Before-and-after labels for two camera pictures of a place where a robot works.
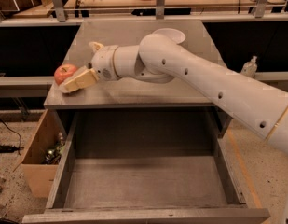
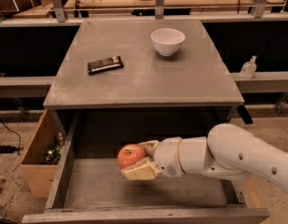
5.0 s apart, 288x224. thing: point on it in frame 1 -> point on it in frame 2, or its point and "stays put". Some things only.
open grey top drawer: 145,167 stays put
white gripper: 102,63 -> 167,156
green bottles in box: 52,157 stays put
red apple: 63,71 -> 130,154
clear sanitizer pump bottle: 250,67 stays put
